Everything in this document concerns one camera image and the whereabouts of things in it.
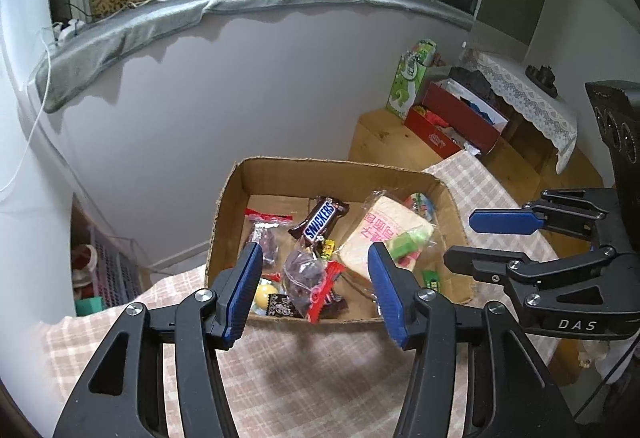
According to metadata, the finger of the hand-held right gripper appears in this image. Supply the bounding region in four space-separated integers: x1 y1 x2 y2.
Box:
469 188 623 244
442 244 640 341

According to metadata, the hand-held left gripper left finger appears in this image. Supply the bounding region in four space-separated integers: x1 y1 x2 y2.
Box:
52 242 265 438

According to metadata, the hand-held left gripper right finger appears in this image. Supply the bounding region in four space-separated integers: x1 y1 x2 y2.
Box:
367 242 581 438

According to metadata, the yellow round candy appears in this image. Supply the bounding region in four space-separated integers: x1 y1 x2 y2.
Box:
252 283 278 311

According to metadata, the clear bag of dark candy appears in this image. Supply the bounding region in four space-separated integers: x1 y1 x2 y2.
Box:
282 240 348 324
244 208 293 266

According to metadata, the bread packet with pink print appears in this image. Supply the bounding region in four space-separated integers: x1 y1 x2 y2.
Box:
332 190 436 289

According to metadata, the colourful candy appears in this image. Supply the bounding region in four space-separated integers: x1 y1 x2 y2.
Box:
404 192 437 219

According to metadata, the long brown chocolate bar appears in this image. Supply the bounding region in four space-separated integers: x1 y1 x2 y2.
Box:
289 195 351 244

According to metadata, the cardboard box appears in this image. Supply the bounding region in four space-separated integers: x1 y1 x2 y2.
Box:
205 157 476 324

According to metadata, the plaid tablecloth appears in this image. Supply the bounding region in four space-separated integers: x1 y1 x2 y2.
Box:
42 150 566 438

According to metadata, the dark figurine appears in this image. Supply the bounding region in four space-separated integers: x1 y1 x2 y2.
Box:
525 64 558 98

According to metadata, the white lace cloth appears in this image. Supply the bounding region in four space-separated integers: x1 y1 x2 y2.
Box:
462 48 578 175

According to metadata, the red shoebox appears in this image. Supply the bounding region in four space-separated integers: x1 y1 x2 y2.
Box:
404 78 511 158

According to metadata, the white plastic basket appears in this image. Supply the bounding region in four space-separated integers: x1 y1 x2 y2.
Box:
89 225 146 309

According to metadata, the green plastic object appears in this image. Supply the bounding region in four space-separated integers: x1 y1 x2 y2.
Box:
75 297 105 317

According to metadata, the red white container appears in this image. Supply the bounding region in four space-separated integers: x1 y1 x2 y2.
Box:
71 244 99 291

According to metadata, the green paper bag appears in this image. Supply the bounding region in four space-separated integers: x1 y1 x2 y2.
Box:
385 39 438 120

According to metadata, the white cabinet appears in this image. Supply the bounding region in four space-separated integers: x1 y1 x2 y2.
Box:
0 38 78 319

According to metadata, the grey windowsill blanket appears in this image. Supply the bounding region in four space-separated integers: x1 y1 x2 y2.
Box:
30 0 473 114

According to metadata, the white power strip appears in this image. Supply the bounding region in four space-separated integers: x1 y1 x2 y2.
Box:
52 18 86 43

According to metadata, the white hanging cable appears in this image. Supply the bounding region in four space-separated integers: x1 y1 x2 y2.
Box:
0 30 56 194

